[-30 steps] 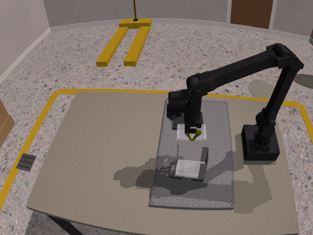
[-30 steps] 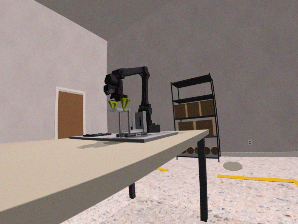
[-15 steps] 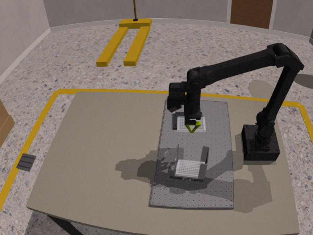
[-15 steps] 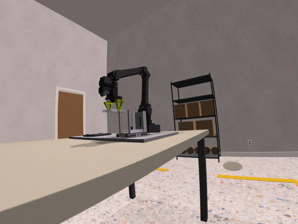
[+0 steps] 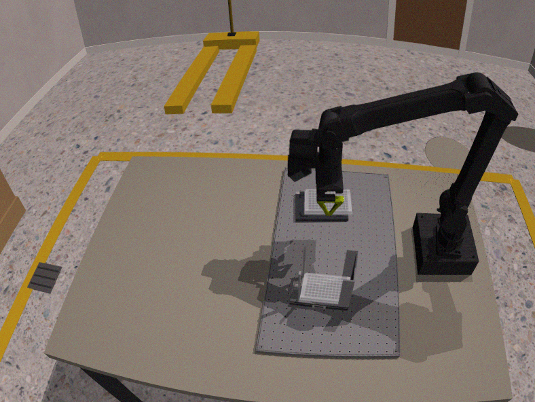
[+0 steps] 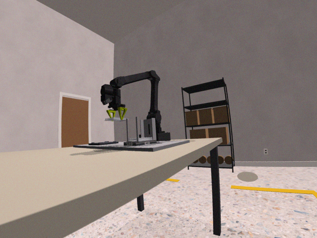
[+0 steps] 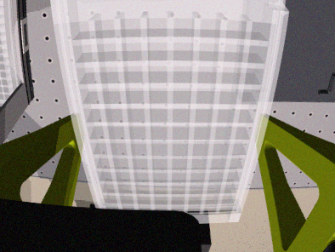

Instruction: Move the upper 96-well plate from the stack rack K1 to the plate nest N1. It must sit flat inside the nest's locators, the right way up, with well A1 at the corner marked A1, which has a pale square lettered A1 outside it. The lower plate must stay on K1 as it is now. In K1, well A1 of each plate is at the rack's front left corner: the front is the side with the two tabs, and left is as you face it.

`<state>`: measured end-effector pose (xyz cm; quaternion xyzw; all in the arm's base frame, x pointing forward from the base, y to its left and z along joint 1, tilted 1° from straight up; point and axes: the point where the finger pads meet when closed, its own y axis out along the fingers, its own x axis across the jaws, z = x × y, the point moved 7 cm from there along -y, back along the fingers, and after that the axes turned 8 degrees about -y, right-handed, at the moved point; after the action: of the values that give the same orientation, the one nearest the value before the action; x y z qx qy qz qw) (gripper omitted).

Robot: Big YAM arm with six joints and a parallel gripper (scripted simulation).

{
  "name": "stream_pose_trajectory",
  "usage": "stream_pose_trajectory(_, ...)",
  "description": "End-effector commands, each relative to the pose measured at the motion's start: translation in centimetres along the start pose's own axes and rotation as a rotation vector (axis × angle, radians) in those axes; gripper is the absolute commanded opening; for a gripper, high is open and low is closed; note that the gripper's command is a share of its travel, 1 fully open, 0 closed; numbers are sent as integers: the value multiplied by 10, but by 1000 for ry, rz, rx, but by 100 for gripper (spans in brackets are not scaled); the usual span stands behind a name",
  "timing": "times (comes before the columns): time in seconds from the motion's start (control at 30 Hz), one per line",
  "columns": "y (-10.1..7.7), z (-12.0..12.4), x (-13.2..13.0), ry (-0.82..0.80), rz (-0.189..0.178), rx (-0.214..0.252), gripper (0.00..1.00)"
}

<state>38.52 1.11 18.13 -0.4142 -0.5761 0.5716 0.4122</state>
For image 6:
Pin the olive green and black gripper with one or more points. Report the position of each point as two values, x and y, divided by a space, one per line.
120 107

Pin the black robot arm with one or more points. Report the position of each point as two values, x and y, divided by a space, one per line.
111 93

